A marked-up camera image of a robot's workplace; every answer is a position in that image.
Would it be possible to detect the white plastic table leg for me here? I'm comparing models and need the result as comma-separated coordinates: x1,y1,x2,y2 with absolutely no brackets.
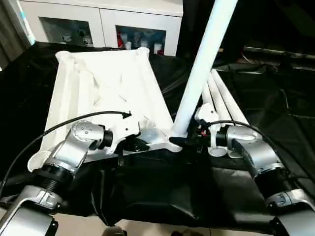
206,73,243,159
169,0,239,141
200,88,226,157
211,69,249,125

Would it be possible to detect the white plastic table top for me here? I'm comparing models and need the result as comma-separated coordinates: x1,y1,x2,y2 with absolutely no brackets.
27,47,184,173

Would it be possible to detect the black work mat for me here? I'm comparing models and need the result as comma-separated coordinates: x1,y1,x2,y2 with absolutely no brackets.
0,40,315,234

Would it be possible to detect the white bottle blue print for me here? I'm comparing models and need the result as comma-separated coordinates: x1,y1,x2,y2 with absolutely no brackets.
140,34,150,49

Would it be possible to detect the large black box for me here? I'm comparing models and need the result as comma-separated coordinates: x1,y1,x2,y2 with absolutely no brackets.
177,0,247,62

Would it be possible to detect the silver metal bar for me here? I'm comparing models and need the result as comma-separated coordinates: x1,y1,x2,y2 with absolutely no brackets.
242,45,315,59

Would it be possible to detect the white glass-door cabinet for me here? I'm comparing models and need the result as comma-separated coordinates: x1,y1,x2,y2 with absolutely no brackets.
14,0,184,56

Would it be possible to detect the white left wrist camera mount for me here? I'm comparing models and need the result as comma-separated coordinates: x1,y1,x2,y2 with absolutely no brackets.
108,112,142,155

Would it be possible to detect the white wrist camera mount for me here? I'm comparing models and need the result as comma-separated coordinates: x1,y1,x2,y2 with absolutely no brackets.
194,103,226,155
108,112,142,155

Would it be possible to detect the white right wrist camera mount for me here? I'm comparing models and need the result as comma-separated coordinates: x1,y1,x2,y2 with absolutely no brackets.
194,103,226,155

